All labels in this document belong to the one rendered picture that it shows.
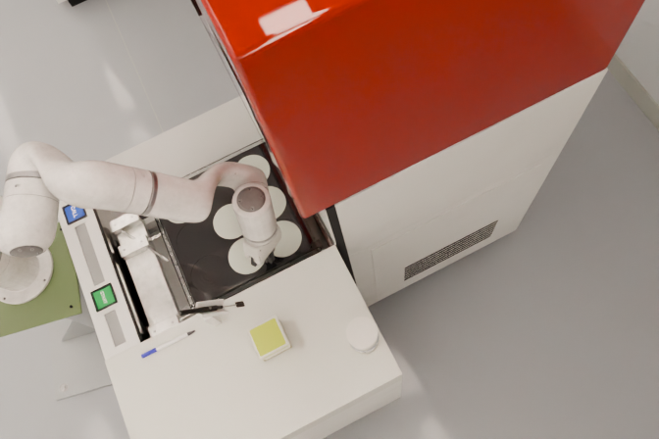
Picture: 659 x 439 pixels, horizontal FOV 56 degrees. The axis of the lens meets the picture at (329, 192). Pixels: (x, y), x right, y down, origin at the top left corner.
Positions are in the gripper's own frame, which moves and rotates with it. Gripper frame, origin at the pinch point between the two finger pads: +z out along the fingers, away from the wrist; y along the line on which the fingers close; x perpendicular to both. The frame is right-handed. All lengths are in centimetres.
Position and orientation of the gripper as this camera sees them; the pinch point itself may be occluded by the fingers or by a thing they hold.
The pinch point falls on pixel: (268, 256)
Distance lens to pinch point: 160.1
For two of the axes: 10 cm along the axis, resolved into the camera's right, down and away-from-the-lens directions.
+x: 8.3, 4.8, -2.8
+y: -5.5, 7.4, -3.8
